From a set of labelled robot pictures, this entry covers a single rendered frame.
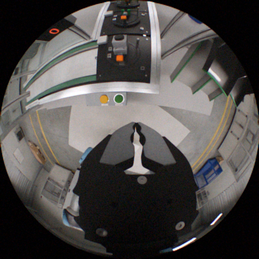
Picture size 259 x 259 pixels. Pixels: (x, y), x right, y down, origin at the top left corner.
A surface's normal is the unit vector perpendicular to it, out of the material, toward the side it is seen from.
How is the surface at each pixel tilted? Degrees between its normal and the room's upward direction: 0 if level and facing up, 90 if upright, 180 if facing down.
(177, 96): 0
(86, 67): 0
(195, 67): 45
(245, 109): 90
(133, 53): 0
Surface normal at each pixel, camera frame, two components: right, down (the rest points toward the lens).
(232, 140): -0.99, -0.14
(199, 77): -0.17, 0.96
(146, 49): -0.03, 0.52
